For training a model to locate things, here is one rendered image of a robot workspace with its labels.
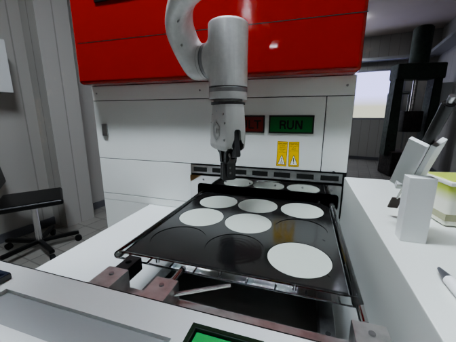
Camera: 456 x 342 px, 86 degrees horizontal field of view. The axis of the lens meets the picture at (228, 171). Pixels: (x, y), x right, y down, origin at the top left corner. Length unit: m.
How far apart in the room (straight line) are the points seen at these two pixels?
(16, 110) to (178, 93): 2.33
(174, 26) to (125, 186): 0.59
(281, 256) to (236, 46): 0.40
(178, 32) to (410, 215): 0.50
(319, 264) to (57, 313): 0.33
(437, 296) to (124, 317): 0.27
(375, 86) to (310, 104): 6.64
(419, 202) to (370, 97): 6.94
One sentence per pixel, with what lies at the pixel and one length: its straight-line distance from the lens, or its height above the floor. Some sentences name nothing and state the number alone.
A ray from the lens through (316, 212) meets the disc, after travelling 0.63.
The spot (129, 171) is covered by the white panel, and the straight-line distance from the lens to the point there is 0.92.
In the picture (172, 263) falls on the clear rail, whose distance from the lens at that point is 0.41.
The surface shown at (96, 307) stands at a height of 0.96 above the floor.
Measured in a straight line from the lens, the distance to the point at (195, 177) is 0.78.
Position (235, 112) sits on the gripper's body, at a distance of 0.52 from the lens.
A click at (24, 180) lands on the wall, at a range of 3.04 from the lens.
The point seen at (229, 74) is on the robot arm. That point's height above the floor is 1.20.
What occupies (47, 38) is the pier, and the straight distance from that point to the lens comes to 2.97.
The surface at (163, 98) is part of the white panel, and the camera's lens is 0.82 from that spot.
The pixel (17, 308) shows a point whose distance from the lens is 0.31.
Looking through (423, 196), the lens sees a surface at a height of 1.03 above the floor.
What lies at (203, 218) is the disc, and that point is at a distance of 0.56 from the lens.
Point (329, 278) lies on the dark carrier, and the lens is 0.40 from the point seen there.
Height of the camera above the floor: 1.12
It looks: 13 degrees down
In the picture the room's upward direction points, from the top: straight up
